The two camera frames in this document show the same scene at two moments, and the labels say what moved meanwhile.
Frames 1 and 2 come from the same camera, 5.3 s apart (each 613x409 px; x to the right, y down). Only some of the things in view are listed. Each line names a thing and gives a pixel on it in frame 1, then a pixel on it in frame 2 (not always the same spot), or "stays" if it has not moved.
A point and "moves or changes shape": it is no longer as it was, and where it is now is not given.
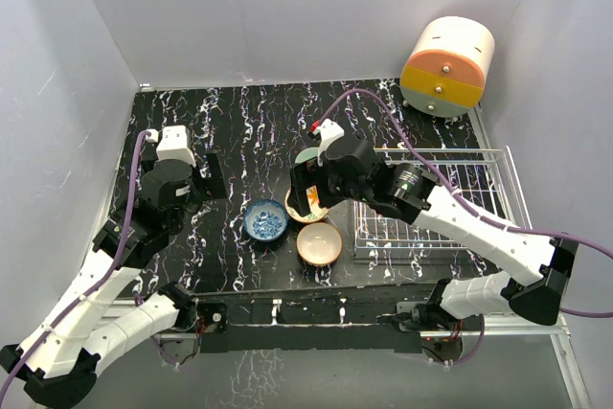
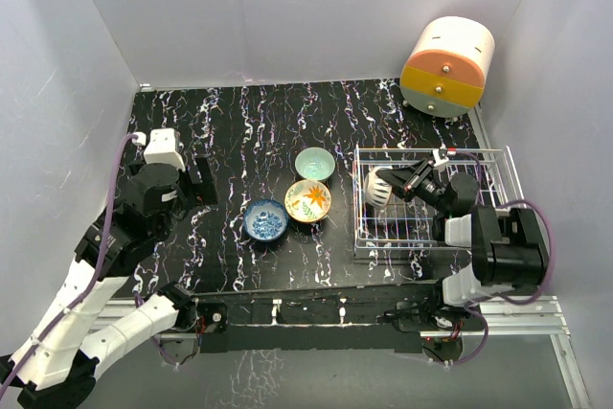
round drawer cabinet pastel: (446, 67) stays
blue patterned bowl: (265, 219) stays
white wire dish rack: (484, 176) stays
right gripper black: (303, 176) to (407, 176)
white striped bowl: (319, 243) moves or changes shape
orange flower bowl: (317, 213) stays
